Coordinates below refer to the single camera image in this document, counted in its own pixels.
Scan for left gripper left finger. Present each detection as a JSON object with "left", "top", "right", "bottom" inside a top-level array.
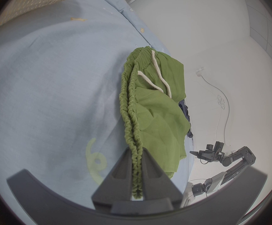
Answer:
[{"left": 91, "top": 147, "right": 133, "bottom": 207}]

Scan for dark blue printed T-shirt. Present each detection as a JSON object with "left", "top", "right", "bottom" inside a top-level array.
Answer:
[{"left": 179, "top": 99, "right": 194, "bottom": 139}]

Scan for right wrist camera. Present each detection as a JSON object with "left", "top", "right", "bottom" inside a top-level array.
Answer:
[{"left": 206, "top": 141, "right": 224, "bottom": 153}]

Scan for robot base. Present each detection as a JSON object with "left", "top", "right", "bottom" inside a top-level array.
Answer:
[{"left": 180, "top": 181, "right": 195, "bottom": 208}]

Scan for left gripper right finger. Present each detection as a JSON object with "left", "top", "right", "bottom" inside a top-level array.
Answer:
[{"left": 141, "top": 147, "right": 183, "bottom": 204}]

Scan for green shorts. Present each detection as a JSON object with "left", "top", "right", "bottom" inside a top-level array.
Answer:
[{"left": 119, "top": 45, "right": 190, "bottom": 200}]

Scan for bed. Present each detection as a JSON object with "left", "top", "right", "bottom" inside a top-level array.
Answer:
[{"left": 0, "top": 0, "right": 231, "bottom": 211}]

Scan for pale blue quilt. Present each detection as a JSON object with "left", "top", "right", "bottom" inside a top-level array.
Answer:
[{"left": 84, "top": 0, "right": 174, "bottom": 56}]

